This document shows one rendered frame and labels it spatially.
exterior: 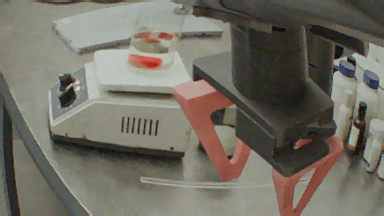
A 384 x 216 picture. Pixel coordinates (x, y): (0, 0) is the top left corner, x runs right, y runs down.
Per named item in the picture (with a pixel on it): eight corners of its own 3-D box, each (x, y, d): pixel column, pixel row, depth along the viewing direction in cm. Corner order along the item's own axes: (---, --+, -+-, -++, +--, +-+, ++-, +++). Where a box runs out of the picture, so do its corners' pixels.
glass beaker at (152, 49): (117, 74, 123) (131, 15, 119) (129, 57, 129) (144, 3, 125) (172, 85, 122) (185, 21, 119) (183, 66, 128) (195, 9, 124)
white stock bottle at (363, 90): (358, 128, 142) (367, 64, 137) (376, 141, 138) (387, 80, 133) (343, 137, 138) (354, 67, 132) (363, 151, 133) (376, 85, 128)
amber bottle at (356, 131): (357, 146, 135) (366, 100, 131) (361, 154, 132) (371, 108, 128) (345, 146, 134) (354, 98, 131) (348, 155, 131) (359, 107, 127)
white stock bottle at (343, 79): (346, 135, 138) (356, 75, 134) (323, 125, 140) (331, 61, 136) (353, 124, 144) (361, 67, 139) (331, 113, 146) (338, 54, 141)
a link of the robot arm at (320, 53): (286, 3, 90) (324, 25, 87) (312, 4, 96) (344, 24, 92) (283, 58, 93) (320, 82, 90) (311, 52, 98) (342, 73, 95)
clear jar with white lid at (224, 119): (223, 162, 125) (236, 100, 122) (187, 143, 129) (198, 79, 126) (254, 150, 130) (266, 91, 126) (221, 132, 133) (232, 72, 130)
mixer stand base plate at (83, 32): (76, 53, 152) (77, 47, 152) (50, 25, 167) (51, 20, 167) (226, 35, 168) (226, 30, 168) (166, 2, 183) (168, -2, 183)
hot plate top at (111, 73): (97, 90, 119) (98, 83, 118) (92, 56, 129) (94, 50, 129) (194, 95, 122) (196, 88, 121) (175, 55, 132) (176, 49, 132)
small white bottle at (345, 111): (336, 143, 135) (346, 94, 131) (331, 134, 138) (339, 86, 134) (348, 142, 136) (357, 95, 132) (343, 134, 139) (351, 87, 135)
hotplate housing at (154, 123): (51, 141, 120) (54, 89, 116) (47, 103, 131) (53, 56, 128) (205, 162, 125) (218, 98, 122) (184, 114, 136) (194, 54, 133)
